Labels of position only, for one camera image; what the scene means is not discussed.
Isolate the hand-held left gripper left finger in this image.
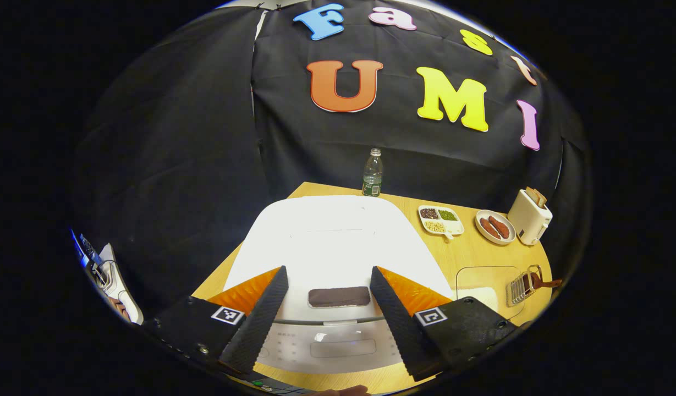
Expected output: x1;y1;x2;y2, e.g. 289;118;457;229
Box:
142;266;290;375

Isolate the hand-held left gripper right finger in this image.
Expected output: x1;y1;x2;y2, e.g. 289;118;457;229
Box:
369;266;519;380

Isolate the white rice cooker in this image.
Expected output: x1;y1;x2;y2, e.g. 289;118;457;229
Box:
222;195;454;375

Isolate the metal wire chopstick holder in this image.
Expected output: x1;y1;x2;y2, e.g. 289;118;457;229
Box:
506;265;543;307

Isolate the brown wooden spoon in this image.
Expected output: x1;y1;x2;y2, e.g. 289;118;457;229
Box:
522;272;563;292

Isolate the clear plastic container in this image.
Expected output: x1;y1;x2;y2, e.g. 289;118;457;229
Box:
456;266;528;320

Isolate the white divided dish of beans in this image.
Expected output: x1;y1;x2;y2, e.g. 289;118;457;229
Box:
417;205;465;240

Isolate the round white plate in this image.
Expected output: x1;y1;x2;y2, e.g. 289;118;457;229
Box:
475;210;517;245

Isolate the white side desk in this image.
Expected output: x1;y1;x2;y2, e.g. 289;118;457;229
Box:
71;231;145;325

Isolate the clear water bottle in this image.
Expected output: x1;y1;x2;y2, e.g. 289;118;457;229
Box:
362;147;383;197

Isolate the cream toaster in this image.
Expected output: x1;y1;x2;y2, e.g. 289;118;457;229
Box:
507;190;553;246

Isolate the black backdrop cloth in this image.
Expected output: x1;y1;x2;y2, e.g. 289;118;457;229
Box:
71;0;591;320

